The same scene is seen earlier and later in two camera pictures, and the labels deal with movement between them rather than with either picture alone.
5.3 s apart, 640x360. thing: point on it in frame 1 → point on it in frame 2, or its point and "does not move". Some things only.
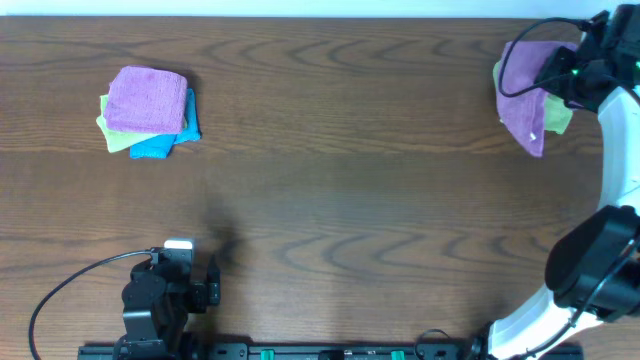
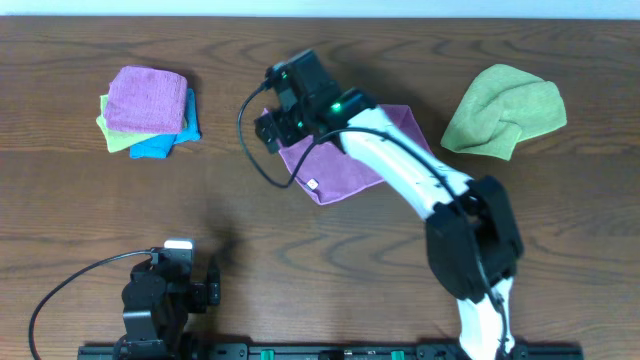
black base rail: (307, 351) does not move
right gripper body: (569, 87) → (295, 125)
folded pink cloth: (147, 99) does not move
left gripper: (213, 286) does not move
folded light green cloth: (117, 140) does not move
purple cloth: (522, 63) → (328, 173)
